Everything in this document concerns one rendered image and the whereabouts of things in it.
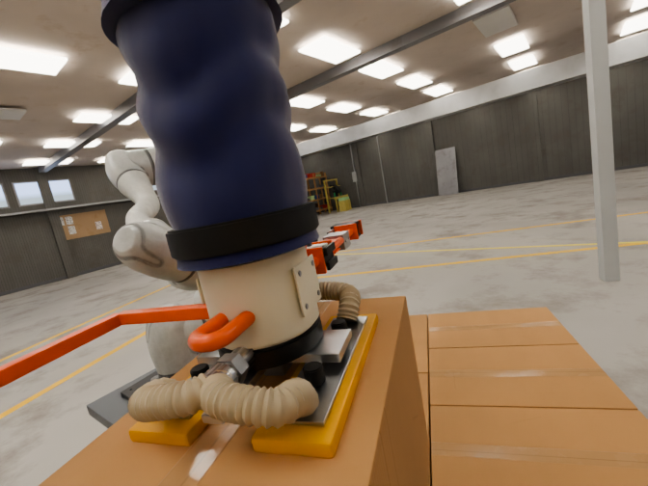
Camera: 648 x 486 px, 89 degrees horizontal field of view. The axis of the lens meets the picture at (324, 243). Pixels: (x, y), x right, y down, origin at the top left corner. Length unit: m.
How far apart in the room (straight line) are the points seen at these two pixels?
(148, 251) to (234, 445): 0.44
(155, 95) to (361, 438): 0.47
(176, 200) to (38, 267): 14.59
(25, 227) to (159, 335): 13.83
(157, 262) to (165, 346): 0.56
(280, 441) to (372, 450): 0.10
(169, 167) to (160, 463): 0.36
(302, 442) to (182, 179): 0.34
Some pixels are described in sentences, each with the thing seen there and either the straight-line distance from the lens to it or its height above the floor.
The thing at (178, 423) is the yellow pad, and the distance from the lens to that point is 0.53.
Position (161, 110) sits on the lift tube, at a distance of 0.48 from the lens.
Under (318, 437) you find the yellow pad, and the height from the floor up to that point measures 1.09.
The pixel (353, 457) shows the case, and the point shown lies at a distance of 0.42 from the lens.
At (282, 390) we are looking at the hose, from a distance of 0.40.
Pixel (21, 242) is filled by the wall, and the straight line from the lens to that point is 14.97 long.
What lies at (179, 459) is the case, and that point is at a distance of 0.50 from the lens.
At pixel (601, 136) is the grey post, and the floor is 1.36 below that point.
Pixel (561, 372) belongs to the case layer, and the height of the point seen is 0.54.
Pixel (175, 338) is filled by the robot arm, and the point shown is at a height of 0.95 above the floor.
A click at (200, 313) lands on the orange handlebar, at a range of 0.56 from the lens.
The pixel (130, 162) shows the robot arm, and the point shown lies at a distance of 1.31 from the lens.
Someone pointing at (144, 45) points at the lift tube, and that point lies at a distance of 0.49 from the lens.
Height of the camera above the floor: 1.35
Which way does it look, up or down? 9 degrees down
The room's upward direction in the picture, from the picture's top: 11 degrees counter-clockwise
